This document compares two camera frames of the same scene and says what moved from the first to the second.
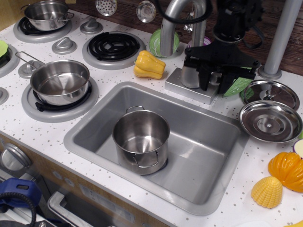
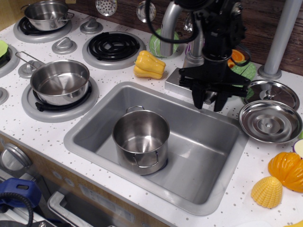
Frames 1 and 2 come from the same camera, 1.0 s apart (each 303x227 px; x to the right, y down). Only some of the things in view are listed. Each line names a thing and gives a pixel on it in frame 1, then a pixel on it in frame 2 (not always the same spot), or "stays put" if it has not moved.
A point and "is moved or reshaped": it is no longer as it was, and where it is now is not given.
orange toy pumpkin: x=288 y=167 stays put
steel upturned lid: x=270 y=121 stays put
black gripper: x=223 y=56 → x=215 y=75
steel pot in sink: x=142 y=137 stays put
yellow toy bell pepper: x=147 y=65 stays put
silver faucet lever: x=213 y=77 is moved or reshaped
